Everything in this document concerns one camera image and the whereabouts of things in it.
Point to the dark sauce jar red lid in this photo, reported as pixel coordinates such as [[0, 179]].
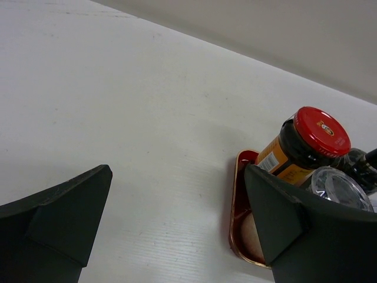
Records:
[[308, 140]]

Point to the red rectangular tray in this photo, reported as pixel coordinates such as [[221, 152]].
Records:
[[240, 208]]

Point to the small jar white lid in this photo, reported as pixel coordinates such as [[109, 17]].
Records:
[[250, 238]]

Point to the clear bottle white contents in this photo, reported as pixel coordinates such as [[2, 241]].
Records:
[[336, 186]]

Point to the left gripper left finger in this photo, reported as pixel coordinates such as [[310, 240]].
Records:
[[49, 236]]

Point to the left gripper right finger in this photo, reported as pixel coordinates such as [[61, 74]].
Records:
[[306, 238]]

